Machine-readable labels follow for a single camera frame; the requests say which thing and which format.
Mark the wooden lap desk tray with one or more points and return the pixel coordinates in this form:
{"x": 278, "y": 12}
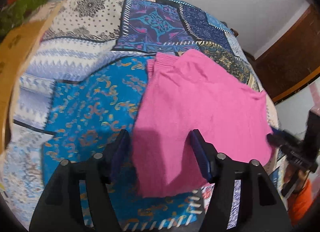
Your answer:
{"x": 17, "y": 49}

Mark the brown wooden door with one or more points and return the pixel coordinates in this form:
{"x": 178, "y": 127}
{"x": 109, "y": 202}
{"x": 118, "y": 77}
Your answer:
{"x": 292, "y": 62}

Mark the pink knitted cardigan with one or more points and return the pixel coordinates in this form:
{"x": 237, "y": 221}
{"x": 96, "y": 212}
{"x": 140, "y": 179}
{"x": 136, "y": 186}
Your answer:
{"x": 193, "y": 92}

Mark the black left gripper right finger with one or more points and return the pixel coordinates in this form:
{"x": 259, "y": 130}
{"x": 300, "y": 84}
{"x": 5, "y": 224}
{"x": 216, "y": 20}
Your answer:
{"x": 260, "y": 208}

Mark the right hand orange sleeve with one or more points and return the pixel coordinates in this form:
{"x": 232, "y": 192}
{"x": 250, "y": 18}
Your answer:
{"x": 300, "y": 175}

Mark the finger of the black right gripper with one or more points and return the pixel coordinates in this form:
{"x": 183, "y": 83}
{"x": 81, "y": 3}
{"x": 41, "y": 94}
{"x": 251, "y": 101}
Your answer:
{"x": 284, "y": 140}

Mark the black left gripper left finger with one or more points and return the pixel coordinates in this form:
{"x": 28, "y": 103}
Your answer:
{"x": 59, "y": 207}

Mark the blue patchwork bed quilt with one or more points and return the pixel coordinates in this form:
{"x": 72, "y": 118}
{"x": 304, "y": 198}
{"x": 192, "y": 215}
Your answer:
{"x": 86, "y": 80}

